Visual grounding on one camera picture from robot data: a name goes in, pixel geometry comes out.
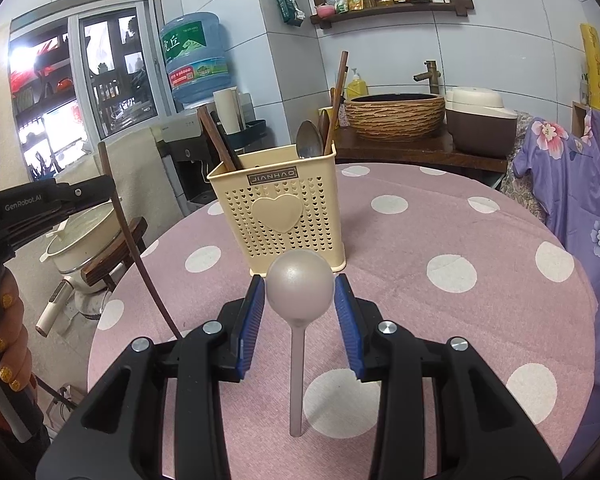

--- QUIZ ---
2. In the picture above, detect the green hanging packet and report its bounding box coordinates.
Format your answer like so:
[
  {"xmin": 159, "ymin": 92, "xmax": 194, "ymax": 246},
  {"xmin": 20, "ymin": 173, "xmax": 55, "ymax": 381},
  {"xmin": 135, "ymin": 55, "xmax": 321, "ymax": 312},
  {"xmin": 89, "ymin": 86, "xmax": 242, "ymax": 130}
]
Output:
[{"xmin": 274, "ymin": 0, "xmax": 305, "ymax": 26}]

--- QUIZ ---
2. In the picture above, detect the white paper roll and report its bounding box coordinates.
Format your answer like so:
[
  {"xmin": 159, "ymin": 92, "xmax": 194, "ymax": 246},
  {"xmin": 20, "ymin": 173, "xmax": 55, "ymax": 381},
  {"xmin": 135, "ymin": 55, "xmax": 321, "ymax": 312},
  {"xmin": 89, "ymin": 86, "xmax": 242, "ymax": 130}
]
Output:
[{"xmin": 213, "ymin": 87, "xmax": 246, "ymax": 133}]

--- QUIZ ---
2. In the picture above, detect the shiny metal spoon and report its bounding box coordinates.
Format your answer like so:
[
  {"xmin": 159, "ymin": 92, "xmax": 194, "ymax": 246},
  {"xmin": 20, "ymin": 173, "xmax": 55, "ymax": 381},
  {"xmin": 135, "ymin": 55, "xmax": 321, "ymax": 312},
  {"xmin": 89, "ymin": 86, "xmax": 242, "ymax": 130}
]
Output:
[{"xmin": 295, "ymin": 120, "xmax": 326, "ymax": 159}]

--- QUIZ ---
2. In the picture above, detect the sliding glass window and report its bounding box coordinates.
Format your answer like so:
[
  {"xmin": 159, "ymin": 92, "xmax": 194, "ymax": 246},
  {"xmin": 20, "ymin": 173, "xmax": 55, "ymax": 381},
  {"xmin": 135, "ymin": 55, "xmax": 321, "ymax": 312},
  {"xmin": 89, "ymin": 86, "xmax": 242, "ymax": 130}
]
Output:
[{"xmin": 7, "ymin": 0, "xmax": 176, "ymax": 181}]

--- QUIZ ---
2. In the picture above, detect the beige cloth cover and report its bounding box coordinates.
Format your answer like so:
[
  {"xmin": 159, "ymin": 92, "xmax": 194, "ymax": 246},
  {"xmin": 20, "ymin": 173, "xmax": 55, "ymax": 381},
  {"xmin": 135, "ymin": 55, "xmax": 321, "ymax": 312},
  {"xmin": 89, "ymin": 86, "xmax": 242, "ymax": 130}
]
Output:
[{"xmin": 100, "ymin": 125, "xmax": 181, "ymax": 231}]

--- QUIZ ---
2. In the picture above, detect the grey water dispenser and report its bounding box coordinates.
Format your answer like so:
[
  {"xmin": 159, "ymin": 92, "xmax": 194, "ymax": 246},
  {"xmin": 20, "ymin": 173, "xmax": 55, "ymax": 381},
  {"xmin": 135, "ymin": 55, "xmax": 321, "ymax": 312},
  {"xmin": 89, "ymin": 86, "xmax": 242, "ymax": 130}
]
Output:
[{"xmin": 157, "ymin": 110, "xmax": 221, "ymax": 211}]

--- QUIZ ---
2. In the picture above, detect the woven pattern wash basin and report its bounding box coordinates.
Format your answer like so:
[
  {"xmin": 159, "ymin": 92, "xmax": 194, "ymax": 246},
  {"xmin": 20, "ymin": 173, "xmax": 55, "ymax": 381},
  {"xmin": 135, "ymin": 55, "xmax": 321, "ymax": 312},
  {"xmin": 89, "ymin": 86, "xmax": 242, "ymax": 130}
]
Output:
[{"xmin": 344, "ymin": 92, "xmax": 447, "ymax": 142}]

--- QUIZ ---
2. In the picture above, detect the bronze faucet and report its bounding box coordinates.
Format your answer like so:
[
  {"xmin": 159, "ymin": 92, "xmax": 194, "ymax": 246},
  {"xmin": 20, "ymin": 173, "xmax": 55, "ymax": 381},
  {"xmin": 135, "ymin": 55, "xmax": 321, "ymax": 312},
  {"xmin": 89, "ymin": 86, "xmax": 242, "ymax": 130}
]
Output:
[{"xmin": 413, "ymin": 60, "xmax": 440, "ymax": 95}]

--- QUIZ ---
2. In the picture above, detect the brown wooden chopstick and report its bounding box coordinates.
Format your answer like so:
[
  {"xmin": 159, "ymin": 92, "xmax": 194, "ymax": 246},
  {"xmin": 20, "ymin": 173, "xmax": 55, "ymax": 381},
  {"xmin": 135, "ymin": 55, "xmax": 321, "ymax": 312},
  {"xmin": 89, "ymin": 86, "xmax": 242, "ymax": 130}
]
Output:
[
  {"xmin": 211, "ymin": 112, "xmax": 244, "ymax": 171},
  {"xmin": 324, "ymin": 50, "xmax": 351, "ymax": 157},
  {"xmin": 197, "ymin": 105, "xmax": 231, "ymax": 172},
  {"xmin": 98, "ymin": 142, "xmax": 183, "ymax": 341}
]

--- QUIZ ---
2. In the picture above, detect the dark wooden counter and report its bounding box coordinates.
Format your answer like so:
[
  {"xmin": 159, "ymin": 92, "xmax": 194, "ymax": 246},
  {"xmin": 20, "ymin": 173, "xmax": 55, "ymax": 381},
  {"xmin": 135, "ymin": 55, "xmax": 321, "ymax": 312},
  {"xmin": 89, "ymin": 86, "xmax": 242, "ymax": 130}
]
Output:
[{"xmin": 330, "ymin": 125, "xmax": 508, "ymax": 181}]

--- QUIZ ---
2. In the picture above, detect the yellow soap pump bottle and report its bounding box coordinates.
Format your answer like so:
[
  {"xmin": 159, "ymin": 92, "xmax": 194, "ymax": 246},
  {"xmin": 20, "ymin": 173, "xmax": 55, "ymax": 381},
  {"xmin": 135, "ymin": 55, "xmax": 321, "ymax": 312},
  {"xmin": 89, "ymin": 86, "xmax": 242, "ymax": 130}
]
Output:
[{"xmin": 346, "ymin": 67, "xmax": 368, "ymax": 101}]

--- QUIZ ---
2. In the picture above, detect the brown white rice cooker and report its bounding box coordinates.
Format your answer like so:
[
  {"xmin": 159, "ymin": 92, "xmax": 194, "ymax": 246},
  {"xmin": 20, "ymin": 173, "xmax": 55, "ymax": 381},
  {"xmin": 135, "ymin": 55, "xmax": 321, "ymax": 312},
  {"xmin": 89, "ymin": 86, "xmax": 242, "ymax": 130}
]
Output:
[{"xmin": 445, "ymin": 87, "xmax": 520, "ymax": 158}]

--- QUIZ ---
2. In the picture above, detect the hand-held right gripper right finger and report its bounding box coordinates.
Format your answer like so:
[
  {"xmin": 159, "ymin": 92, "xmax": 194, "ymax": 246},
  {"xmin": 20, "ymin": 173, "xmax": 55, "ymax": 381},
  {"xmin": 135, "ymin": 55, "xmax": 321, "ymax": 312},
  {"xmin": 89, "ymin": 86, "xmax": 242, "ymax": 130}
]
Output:
[{"xmin": 333, "ymin": 273, "xmax": 563, "ymax": 480}]

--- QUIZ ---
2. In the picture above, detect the blue water jug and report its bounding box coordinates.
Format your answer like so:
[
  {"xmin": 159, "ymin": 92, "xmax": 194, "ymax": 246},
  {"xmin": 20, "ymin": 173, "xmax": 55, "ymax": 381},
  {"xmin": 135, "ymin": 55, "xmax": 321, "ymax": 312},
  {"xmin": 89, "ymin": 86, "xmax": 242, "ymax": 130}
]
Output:
[{"xmin": 160, "ymin": 12, "xmax": 231, "ymax": 106}]

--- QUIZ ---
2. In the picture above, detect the pink polka dot tablecloth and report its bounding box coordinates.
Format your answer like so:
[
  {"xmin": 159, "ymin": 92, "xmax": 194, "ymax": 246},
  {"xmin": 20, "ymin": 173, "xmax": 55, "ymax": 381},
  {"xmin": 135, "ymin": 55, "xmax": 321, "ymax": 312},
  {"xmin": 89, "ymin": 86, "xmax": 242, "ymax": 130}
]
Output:
[{"xmin": 87, "ymin": 162, "xmax": 598, "ymax": 480}]

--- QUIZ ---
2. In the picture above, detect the purple floral cloth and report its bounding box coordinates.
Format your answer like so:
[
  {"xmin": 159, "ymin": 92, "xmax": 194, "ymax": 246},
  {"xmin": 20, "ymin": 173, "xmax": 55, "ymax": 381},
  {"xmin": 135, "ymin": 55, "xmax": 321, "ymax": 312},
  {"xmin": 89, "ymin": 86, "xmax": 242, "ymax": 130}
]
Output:
[{"xmin": 500, "ymin": 107, "xmax": 600, "ymax": 466}]

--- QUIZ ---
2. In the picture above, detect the yellow patterned roll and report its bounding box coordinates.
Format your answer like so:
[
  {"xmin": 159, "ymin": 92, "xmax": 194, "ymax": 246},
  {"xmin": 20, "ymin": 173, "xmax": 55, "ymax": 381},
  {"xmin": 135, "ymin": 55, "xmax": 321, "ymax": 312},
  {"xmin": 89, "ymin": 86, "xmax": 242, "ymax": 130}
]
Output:
[{"xmin": 580, "ymin": 22, "xmax": 600, "ymax": 111}]

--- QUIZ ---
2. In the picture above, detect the cream pot with lid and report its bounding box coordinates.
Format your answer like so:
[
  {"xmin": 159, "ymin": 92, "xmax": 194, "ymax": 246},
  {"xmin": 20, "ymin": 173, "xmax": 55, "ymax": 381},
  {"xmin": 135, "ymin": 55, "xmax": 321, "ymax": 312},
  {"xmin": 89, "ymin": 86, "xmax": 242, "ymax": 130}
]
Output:
[{"xmin": 40, "ymin": 202, "xmax": 126, "ymax": 291}]

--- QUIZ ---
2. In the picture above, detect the person's left hand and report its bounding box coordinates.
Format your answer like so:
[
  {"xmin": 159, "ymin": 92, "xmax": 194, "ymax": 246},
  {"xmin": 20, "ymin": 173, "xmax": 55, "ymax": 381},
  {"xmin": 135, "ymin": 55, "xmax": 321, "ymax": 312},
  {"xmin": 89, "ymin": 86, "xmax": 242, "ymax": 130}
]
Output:
[{"xmin": 0, "ymin": 267, "xmax": 37, "ymax": 395}]

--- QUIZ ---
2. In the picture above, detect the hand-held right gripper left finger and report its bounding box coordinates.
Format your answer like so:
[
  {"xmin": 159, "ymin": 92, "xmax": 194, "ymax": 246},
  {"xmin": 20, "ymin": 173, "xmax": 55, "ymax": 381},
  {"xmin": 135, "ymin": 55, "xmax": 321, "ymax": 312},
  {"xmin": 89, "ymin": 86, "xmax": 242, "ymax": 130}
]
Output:
[{"xmin": 40, "ymin": 275, "xmax": 267, "ymax": 480}]

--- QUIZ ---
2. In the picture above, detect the wooden handled utensil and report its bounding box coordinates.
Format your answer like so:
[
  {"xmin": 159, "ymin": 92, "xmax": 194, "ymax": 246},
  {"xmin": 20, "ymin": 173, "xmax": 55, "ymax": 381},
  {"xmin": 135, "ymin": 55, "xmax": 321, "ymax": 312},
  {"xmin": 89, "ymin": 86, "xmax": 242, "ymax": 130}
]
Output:
[{"xmin": 318, "ymin": 109, "xmax": 332, "ymax": 157}]

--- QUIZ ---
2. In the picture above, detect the round silver soup spoon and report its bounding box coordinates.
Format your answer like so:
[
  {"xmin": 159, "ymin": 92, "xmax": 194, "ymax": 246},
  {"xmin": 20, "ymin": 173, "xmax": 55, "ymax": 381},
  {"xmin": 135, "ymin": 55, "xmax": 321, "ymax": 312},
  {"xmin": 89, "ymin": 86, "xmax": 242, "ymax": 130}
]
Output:
[{"xmin": 265, "ymin": 250, "xmax": 336, "ymax": 437}]

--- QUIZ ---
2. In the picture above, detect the cream perforated utensil holder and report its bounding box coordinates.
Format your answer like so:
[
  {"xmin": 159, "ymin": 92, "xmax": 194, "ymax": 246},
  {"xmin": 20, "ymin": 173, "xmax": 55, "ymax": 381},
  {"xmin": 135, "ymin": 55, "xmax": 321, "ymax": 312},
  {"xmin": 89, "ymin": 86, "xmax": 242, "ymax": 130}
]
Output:
[{"xmin": 206, "ymin": 141, "xmax": 347, "ymax": 277}]

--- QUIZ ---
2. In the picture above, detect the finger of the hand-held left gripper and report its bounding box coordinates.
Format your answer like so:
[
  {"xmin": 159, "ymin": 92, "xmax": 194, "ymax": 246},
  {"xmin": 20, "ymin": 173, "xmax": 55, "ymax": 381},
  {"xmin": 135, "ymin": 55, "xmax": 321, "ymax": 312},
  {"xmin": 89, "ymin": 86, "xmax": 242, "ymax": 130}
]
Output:
[{"xmin": 45, "ymin": 174, "xmax": 119, "ymax": 214}]

